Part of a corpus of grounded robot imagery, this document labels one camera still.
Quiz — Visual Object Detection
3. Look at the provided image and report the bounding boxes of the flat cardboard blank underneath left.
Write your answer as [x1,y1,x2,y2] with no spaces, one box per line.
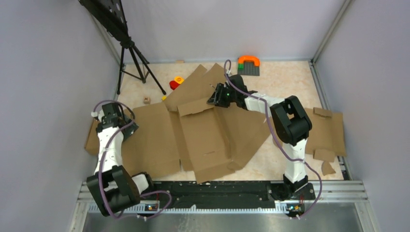
[163,63,226,112]

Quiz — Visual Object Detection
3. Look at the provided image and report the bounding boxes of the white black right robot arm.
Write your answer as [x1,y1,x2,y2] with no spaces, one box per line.
[207,74,312,199]

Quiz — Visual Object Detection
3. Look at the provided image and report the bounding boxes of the large cardboard box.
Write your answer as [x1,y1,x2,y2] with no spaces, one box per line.
[122,99,270,183]

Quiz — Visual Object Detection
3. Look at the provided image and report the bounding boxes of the folded brown cardboard box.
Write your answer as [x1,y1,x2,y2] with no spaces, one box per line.
[84,119,100,156]

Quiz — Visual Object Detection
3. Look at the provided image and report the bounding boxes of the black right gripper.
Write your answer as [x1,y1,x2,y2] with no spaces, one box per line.
[207,84,237,109]

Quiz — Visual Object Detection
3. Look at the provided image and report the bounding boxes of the flat cardboard blank at right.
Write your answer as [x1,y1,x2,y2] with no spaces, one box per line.
[305,107,346,180]

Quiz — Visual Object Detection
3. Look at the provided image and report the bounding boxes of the aluminium frame rail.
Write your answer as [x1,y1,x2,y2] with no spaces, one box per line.
[69,181,380,232]

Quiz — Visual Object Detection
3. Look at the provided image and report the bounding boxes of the small wooden letter cube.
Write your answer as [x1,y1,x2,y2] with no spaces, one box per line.
[143,96,151,104]

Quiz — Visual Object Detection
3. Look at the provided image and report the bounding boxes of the small red toy piece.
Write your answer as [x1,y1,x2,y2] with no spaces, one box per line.
[169,76,185,90]

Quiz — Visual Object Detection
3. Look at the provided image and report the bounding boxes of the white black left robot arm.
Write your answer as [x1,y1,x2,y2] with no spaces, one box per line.
[86,100,155,217]

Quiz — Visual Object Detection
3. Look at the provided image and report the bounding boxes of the orange green grey toy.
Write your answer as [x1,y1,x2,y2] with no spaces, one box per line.
[237,56,261,76]

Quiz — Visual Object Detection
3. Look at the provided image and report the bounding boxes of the black tripod stand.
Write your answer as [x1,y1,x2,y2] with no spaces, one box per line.
[80,0,166,95]

